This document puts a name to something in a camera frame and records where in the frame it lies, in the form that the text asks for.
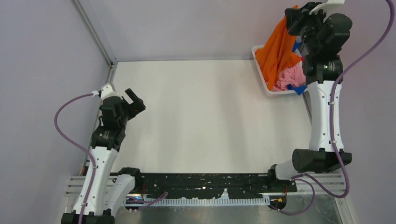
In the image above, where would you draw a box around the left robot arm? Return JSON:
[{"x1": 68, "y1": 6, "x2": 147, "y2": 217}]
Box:
[{"x1": 54, "y1": 84, "x2": 146, "y2": 224}]

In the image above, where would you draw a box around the aluminium frame rail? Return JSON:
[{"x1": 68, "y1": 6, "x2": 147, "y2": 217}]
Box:
[{"x1": 71, "y1": 0, "x2": 117, "y2": 67}]

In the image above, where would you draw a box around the white plastic laundry basket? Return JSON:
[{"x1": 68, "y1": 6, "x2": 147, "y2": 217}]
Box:
[{"x1": 251, "y1": 44, "x2": 301, "y2": 98}]

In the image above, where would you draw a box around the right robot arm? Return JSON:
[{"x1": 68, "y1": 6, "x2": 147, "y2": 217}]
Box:
[{"x1": 266, "y1": 0, "x2": 353, "y2": 192}]

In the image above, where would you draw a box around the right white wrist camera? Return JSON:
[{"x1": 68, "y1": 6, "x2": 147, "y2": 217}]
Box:
[{"x1": 309, "y1": 0, "x2": 345, "y2": 14}]

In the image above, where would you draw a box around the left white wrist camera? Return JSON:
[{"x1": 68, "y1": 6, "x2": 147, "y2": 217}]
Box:
[{"x1": 92, "y1": 83, "x2": 119, "y2": 101}]

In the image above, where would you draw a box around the blue t-shirt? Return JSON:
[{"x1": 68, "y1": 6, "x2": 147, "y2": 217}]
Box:
[{"x1": 286, "y1": 38, "x2": 307, "y2": 95}]

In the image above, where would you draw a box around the pink t-shirt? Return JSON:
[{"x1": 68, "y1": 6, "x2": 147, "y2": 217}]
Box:
[{"x1": 271, "y1": 62, "x2": 305, "y2": 91}]

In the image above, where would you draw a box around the orange t-shirt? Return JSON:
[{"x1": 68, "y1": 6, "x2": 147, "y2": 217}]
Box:
[{"x1": 254, "y1": 16, "x2": 301, "y2": 91}]

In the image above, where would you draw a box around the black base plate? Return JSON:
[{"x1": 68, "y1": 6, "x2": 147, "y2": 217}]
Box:
[{"x1": 132, "y1": 173, "x2": 297, "y2": 199}]

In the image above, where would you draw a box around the white slotted cable duct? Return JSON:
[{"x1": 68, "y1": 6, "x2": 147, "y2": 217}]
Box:
[{"x1": 123, "y1": 197, "x2": 271, "y2": 207}]

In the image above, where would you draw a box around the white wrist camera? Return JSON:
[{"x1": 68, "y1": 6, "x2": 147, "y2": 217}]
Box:
[
  {"x1": 309, "y1": 0, "x2": 345, "y2": 14},
  {"x1": 92, "y1": 83, "x2": 119, "y2": 101}
]

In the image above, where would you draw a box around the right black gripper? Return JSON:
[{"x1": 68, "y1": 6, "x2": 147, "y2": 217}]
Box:
[{"x1": 283, "y1": 2, "x2": 327, "y2": 54}]

